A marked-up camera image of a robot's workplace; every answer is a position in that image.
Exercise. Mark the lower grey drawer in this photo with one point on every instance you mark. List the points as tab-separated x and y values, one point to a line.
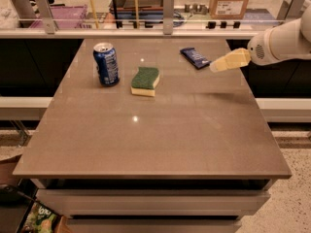
153	226

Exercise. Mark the green snack bag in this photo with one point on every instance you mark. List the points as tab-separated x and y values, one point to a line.
39	220

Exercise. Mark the green yellow sponge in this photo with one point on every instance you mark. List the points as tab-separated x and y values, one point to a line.
145	81

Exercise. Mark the grey drawer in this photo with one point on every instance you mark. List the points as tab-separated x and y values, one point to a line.
153	226
112	202

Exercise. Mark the centre metal railing post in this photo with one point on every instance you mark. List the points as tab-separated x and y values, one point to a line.
168	13

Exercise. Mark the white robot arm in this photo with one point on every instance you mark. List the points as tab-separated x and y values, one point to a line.
291	40

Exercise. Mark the left metal railing post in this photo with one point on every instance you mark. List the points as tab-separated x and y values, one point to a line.
45	20

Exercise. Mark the blue rxbar wrapper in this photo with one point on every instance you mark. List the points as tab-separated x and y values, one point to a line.
195	58

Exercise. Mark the metal railing post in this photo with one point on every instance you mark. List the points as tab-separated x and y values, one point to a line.
168	13
45	20
292	9

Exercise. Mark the upper grey drawer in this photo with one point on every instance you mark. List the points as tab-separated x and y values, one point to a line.
112	202

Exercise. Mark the blue soda can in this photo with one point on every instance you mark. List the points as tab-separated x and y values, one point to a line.
105	57

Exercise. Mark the purple plastic crate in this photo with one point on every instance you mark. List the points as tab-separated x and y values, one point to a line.
69	17

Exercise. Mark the cardboard box with label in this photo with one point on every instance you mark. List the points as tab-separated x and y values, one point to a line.
227	9

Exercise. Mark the right metal railing post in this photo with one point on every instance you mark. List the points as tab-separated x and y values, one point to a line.
292	9

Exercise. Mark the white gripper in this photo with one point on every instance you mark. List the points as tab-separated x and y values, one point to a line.
258	52

